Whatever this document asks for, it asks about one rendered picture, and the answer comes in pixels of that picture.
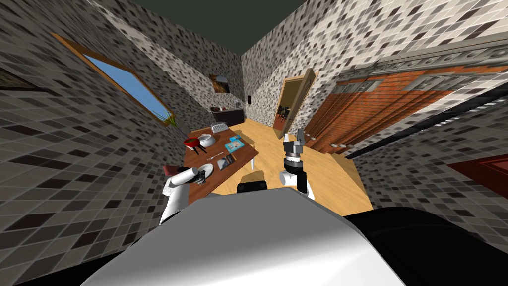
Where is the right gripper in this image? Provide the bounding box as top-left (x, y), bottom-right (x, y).
top-left (283, 128), bottom-right (306, 160)

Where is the white plate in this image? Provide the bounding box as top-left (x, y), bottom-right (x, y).
top-left (197, 163), bottom-right (215, 182)

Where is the brown wooden table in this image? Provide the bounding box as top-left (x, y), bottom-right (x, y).
top-left (184, 126), bottom-right (260, 206)

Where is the dark book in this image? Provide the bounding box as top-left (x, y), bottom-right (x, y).
top-left (216, 154), bottom-right (237, 171)

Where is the red pan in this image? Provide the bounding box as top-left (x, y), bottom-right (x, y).
top-left (183, 137), bottom-right (208, 155)

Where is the tan wooden door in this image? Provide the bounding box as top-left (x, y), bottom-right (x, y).
top-left (273, 68), bottom-right (319, 140)

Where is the large blue book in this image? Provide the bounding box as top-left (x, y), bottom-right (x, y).
top-left (224, 140), bottom-right (245, 155)

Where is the green plant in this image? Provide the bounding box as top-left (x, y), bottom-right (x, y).
top-left (155, 110), bottom-right (188, 139)

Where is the dark sideboard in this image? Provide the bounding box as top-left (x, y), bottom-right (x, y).
top-left (210, 101), bottom-right (246, 128)

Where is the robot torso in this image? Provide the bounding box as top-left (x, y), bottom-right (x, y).
top-left (79, 180), bottom-right (406, 286)

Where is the wooden framed window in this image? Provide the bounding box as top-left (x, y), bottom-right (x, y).
top-left (51, 33), bottom-right (176, 128)

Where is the dark red door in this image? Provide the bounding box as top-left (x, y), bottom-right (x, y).
top-left (447, 154), bottom-right (508, 200)

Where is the brown wall picture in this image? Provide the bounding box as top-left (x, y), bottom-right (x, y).
top-left (209, 73), bottom-right (231, 94)

